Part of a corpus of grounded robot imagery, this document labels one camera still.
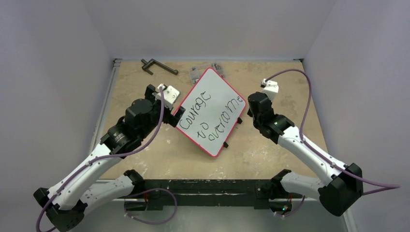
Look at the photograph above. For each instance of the red framed whiteboard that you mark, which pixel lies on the red framed whiteboard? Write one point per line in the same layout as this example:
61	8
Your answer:
212	108

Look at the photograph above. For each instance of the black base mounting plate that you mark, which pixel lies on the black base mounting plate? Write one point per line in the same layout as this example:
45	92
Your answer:
256	193

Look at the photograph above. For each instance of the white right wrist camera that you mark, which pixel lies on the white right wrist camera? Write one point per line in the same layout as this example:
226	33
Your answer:
270	88

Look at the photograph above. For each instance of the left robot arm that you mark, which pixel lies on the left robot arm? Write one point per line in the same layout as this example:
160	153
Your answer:
67	203

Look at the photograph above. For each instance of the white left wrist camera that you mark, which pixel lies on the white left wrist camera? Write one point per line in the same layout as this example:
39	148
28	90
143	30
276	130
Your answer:
170	95

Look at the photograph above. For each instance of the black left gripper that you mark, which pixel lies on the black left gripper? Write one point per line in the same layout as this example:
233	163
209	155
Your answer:
170	118

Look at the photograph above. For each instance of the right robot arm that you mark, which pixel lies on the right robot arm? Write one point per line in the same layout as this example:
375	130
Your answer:
337	186

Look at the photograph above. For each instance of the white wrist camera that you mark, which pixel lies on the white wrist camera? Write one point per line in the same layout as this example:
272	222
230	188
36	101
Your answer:
170	95
270	88

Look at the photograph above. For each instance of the aluminium frame rail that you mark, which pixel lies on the aluminium frame rail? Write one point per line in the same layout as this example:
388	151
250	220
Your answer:
99	128

